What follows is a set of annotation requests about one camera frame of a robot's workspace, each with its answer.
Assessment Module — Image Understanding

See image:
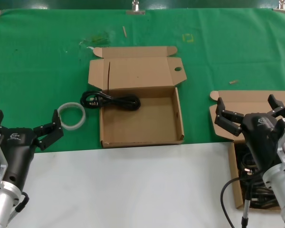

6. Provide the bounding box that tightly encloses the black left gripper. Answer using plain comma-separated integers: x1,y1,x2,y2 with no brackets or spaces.
0,109,64,192

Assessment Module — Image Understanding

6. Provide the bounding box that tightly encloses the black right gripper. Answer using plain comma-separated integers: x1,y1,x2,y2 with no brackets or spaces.
214,94,285,172

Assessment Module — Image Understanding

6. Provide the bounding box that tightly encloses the black power cable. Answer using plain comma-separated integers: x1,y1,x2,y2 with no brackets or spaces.
80,91,141,111

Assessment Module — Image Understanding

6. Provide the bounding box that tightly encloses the clear tape roll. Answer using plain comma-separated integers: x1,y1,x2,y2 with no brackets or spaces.
57,101,87,131

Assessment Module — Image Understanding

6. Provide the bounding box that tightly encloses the green table cloth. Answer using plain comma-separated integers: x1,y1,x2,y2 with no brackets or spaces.
0,8,285,154

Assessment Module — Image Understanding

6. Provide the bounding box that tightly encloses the clear plastic wrapper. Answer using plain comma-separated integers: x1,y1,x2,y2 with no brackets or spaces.
79,30,116,47

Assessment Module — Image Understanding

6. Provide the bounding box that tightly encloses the open cardboard box holding cables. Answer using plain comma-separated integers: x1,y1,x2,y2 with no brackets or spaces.
209,90,285,211

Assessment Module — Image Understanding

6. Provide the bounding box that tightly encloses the pile of black cables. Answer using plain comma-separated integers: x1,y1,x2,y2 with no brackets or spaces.
235,142,282,209

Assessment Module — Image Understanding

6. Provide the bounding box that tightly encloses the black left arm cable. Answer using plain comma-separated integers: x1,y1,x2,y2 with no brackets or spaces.
8,191,30,225

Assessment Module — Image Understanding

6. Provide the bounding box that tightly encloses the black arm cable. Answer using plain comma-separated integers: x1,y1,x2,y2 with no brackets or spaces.
8,191,30,225
220,172,268,228

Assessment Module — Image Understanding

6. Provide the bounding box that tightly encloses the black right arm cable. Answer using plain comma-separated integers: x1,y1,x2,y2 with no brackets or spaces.
220,172,268,228

